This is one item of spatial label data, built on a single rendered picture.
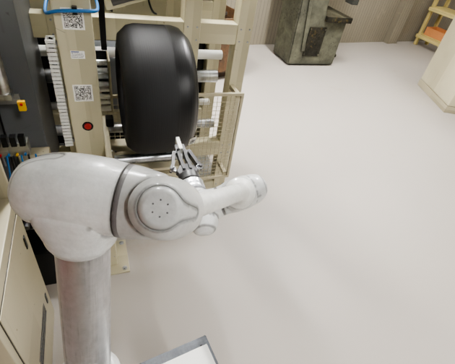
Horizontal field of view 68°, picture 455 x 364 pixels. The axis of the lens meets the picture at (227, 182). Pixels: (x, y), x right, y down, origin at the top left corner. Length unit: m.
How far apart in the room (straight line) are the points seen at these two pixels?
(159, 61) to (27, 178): 0.91
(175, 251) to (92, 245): 1.82
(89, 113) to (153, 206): 1.13
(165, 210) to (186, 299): 1.74
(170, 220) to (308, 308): 1.93
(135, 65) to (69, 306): 0.94
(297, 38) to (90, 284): 5.35
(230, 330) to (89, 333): 1.44
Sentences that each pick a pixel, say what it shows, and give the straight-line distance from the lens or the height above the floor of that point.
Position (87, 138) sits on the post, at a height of 1.00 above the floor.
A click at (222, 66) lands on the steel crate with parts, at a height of 0.21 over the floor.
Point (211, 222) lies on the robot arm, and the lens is 1.09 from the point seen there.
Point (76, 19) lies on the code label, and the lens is 1.46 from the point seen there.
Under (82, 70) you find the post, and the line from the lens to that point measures 1.52.
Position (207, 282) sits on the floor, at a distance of 2.30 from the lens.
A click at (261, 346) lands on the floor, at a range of 2.16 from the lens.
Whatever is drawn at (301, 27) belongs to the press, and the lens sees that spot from 5.74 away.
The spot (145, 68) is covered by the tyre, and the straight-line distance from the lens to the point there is 1.40.
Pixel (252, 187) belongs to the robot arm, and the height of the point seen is 1.23.
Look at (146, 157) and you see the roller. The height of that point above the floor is 0.91.
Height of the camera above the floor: 1.92
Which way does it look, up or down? 40 degrees down
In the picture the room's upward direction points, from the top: 11 degrees clockwise
